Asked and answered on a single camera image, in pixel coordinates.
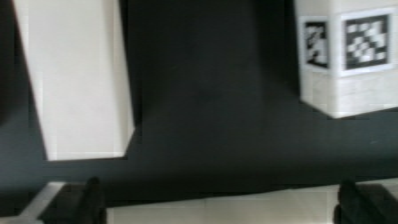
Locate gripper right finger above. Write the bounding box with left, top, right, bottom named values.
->
left=332, top=180, right=398, bottom=224

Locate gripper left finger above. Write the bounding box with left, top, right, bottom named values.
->
left=20, top=177, right=107, bottom=224

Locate white chair back frame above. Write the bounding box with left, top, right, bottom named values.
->
left=12, top=0, right=135, bottom=161

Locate white chair leg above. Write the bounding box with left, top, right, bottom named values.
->
left=293, top=0, right=398, bottom=118

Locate white U-shaped fence frame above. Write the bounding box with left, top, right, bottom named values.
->
left=105, top=177, right=398, bottom=224

